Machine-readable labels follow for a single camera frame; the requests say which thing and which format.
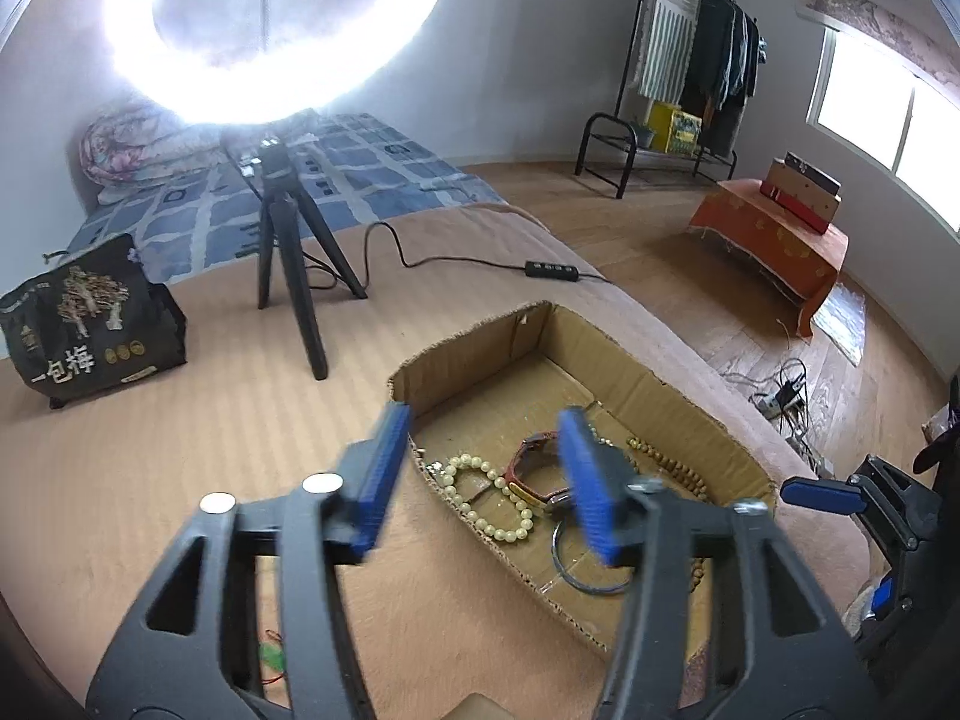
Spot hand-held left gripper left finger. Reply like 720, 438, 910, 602
86, 399, 413, 720

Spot clear plastic sheet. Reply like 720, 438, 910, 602
810, 281, 867, 368

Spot folded floral quilt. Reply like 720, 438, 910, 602
79, 101, 233, 185

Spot brown wooden bead necklace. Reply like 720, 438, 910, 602
626, 435, 710, 616

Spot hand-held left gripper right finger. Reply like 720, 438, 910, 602
556, 405, 882, 720

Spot tangle of cables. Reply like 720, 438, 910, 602
720, 360, 841, 473

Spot black snack bag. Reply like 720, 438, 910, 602
0, 232, 188, 410

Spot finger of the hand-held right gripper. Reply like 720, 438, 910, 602
780, 454, 935, 552

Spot yellow box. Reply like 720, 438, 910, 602
645, 99, 706, 158

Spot dark hanging clothes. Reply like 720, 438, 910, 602
679, 0, 762, 155

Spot red cord jade pendant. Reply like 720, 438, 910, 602
255, 630, 290, 687

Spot blue patterned bedsheet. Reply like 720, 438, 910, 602
67, 112, 511, 286

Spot black tripod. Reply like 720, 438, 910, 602
255, 142, 368, 381

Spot long brown cardboard box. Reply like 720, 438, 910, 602
759, 151, 842, 235

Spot cream bead bracelet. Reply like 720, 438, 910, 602
435, 452, 535, 545

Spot black cable with controller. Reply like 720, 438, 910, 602
300, 221, 612, 290

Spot tan blanket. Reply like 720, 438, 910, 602
0, 202, 871, 720

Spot white power strip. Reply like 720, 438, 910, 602
754, 390, 807, 419

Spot patterned window valance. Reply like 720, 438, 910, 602
795, 0, 960, 91

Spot brown leather watch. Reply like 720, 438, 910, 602
506, 431, 575, 515

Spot orange cloth covered table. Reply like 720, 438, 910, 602
688, 178, 850, 338

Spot black clothes rack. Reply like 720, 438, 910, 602
574, 0, 770, 200

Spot window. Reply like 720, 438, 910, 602
806, 26, 960, 237

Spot striped towel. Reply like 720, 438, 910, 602
634, 0, 706, 102

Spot white ring light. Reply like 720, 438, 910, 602
101, 0, 458, 125

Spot black bangle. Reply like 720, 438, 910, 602
551, 517, 638, 597

